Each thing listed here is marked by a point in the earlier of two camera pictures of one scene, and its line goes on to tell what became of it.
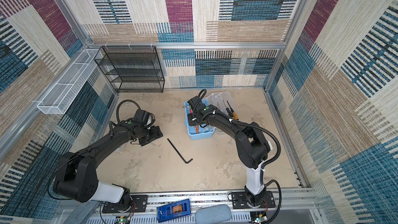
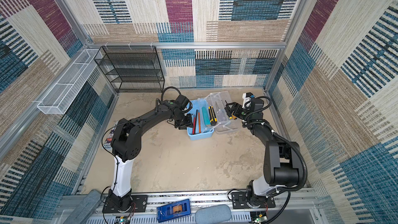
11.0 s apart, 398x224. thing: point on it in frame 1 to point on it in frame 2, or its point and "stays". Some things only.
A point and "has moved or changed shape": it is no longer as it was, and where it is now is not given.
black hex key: [179, 153] has moved or changed shape
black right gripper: [190, 121] to [236, 107]
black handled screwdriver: [229, 113] stays
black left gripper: [156, 133] to [189, 123]
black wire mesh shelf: [132, 69] stays
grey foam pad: [213, 214] stays
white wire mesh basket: [58, 98] stays
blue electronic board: [173, 210] stays
